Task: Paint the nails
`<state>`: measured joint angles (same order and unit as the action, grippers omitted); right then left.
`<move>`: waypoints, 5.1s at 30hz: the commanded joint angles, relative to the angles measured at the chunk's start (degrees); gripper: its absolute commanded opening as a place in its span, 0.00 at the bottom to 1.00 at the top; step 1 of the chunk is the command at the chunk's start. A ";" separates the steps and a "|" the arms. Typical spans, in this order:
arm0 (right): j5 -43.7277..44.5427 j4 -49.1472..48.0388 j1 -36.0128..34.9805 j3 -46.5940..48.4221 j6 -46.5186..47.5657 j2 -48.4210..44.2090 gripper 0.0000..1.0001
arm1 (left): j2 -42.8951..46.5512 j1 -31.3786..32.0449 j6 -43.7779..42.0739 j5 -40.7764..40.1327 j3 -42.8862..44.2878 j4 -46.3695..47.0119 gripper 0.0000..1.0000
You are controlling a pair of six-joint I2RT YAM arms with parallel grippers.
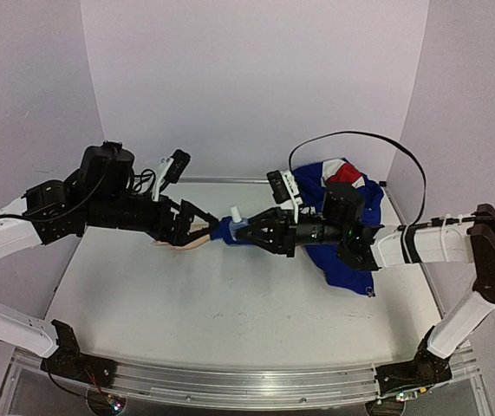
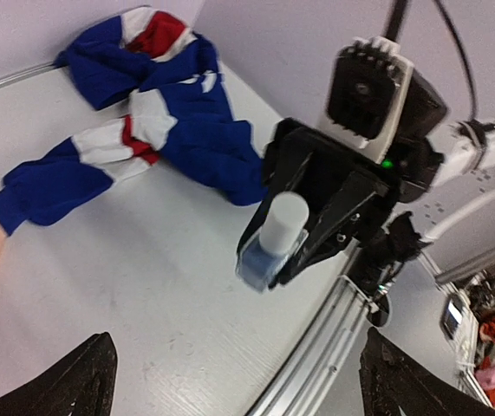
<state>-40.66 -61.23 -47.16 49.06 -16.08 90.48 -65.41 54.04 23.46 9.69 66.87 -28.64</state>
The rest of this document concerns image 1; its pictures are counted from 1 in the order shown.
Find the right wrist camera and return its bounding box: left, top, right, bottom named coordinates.
left=266, top=170, right=303, bottom=211

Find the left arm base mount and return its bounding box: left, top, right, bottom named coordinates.
left=41, top=320, right=117, bottom=388

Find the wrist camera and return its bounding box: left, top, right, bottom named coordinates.
left=152, top=149, right=191, bottom=202
left=266, top=170, right=303, bottom=211

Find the blue white red jacket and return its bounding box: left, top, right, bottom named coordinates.
left=211, top=159, right=384, bottom=297

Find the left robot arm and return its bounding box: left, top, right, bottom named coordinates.
left=0, top=141, right=219, bottom=379

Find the aluminium front rail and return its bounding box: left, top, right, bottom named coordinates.
left=8, top=354, right=482, bottom=411

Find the mannequin hand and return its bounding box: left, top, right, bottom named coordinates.
left=151, top=223, right=212, bottom=252

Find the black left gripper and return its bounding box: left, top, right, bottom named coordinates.
left=88, top=193, right=223, bottom=246

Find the black right camera cable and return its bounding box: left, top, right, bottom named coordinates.
left=289, top=131, right=428, bottom=226

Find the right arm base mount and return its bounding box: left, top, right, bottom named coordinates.
left=375, top=327, right=453, bottom=398

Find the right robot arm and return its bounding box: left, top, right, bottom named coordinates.
left=230, top=183, right=495, bottom=363

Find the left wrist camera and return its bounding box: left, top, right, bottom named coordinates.
left=152, top=149, right=191, bottom=202

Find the nail polish bottle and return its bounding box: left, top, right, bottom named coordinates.
left=229, top=205, right=249, bottom=241

